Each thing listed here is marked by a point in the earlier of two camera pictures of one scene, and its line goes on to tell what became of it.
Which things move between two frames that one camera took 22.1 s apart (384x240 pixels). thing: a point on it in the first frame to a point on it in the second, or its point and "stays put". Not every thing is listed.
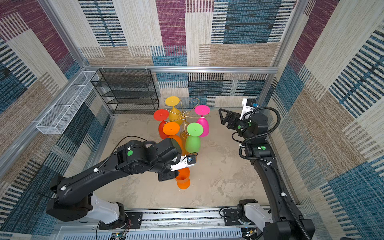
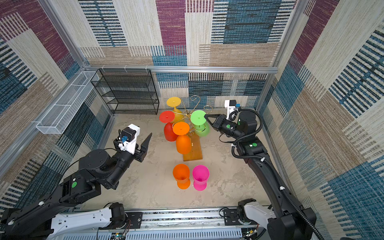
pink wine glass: x=203 y=110 to x=200 y=174
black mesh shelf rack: x=127 y=91 stays put
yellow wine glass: x=175 y=115 stays put
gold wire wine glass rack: x=185 y=114 to x=196 y=152
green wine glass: x=193 y=142 to x=201 y=126
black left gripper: x=170 y=176 to x=142 y=152
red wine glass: x=162 y=115 to x=167 y=117
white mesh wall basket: x=55 y=122 stays put
